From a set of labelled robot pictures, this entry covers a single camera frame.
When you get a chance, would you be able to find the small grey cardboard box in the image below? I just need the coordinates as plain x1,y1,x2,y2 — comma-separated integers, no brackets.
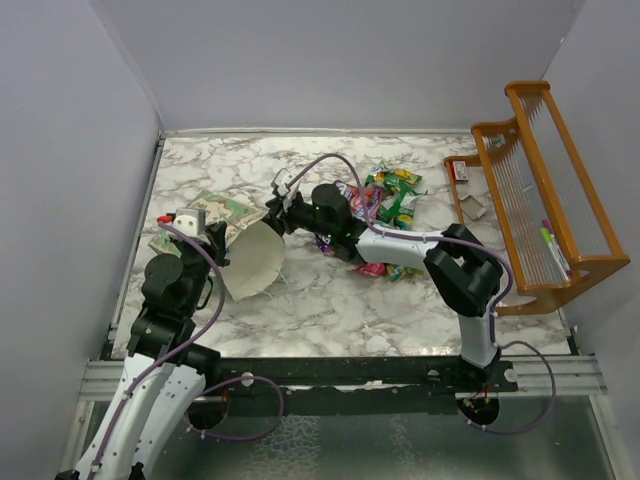
459,194,487,220

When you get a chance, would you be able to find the green printed paper bag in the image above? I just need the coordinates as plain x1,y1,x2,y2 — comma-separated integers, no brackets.
142,190,285,302

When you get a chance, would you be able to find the yellow green snack packet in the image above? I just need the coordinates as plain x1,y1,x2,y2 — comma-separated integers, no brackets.
365,162,423,192

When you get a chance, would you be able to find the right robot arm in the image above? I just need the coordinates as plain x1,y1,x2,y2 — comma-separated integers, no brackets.
265,184,503,391

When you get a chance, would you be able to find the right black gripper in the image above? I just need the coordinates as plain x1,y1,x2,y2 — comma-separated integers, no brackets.
258,194,334,241

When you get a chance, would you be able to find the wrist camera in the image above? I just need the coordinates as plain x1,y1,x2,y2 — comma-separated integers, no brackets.
271,168,299,199
172,207,206,237

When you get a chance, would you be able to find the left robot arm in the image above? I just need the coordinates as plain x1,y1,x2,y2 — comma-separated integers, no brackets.
57,214,229,479

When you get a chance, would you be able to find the red white small box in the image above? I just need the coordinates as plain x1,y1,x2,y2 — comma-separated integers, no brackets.
451,160,469,183

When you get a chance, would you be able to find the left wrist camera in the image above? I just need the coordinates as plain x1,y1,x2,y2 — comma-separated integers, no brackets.
172,207,206,237

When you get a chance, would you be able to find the purple marker pen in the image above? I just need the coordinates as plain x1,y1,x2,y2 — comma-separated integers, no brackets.
541,219,570,271

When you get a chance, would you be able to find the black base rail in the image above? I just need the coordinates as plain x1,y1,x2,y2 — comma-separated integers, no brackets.
187,347,517,427

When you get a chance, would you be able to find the wooden tiered rack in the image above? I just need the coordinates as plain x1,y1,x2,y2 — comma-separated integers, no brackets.
444,80,630,316

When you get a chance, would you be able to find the purple pink snack packet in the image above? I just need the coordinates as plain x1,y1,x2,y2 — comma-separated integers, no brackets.
333,180,385,221

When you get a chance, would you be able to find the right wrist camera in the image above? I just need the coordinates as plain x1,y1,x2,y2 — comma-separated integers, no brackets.
271,168,299,199

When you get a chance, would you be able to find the red pink snack packet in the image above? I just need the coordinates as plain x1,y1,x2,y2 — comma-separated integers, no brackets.
352,262,387,278

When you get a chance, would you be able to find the green marker pen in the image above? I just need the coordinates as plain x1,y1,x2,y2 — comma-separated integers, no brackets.
540,226,571,281

